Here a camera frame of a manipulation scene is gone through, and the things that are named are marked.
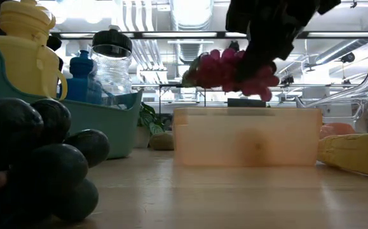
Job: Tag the round orange toy fruit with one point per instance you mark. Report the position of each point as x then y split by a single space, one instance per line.
337 129

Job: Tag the orange translucent plastic bin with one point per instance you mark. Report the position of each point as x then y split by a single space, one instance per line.
202 136

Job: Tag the teal plastic bin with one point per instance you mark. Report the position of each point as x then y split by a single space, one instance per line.
107 127

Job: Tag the silver ventilation duct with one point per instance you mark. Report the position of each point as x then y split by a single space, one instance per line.
191 19

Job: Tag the clear bottle black lid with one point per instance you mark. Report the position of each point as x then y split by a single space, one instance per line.
112 41

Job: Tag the black rectangular box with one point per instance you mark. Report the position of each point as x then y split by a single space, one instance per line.
246 102

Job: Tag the blue squeeze bottle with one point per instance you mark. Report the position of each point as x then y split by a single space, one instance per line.
80 82

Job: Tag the black toy grape bunch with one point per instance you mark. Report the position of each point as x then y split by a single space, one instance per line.
28 159

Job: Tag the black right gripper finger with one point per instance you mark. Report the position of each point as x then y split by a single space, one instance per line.
256 66

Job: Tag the black ceiling fixture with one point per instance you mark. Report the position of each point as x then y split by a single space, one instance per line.
233 45
348 57
287 80

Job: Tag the brown kiwi fruit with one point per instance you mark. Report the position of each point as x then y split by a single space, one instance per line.
162 141

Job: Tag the red toy grape bunch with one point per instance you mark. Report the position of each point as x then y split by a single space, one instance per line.
215 70

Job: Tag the black crossbar with light strips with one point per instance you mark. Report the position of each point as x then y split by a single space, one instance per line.
177 34

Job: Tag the artificial striped green plant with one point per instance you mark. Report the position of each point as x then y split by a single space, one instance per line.
148 119

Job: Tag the yellow squeeze bottle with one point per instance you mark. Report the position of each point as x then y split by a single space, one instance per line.
21 57

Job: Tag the yellow toy banana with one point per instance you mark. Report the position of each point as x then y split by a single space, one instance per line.
355 152

